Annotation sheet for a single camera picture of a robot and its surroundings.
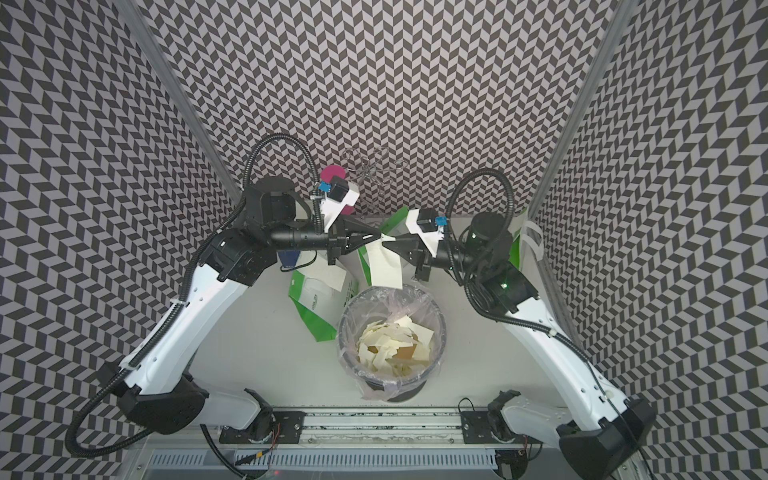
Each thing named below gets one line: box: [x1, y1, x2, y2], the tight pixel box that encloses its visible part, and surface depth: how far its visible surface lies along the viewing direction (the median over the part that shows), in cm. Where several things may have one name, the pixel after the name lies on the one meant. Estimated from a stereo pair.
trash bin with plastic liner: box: [337, 284, 447, 403], surface depth 72 cm
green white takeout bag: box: [288, 206, 410, 342], surface depth 77 cm
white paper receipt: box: [366, 233, 403, 290], surface depth 61 cm
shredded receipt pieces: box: [357, 315, 435, 378], surface depth 74 cm
